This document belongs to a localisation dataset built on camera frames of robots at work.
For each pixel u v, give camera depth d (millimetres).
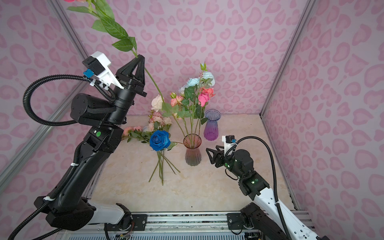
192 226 731
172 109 708
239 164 534
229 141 613
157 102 691
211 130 1099
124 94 406
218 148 734
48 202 367
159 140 509
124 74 391
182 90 719
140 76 435
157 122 1064
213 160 641
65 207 377
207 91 728
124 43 356
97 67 344
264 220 587
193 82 665
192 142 849
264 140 590
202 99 653
